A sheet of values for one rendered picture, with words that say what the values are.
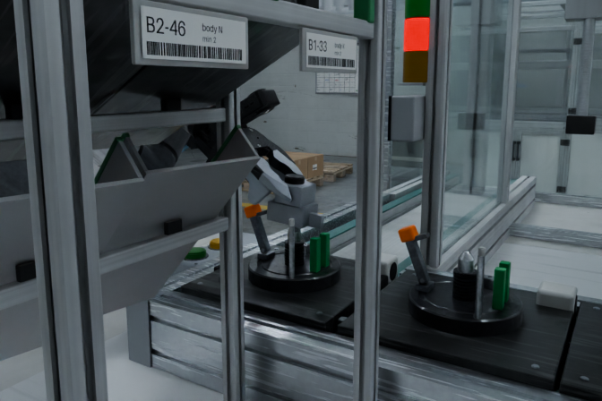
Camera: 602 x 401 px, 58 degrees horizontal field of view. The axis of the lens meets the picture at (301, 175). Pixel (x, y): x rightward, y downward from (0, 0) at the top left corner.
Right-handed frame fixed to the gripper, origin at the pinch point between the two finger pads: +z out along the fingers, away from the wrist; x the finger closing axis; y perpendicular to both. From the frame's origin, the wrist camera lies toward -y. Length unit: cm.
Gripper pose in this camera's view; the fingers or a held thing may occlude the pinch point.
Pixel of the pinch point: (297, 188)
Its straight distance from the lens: 80.0
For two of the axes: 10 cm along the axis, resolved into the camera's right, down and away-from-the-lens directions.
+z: 6.9, 6.4, -3.3
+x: -5.3, 1.4, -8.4
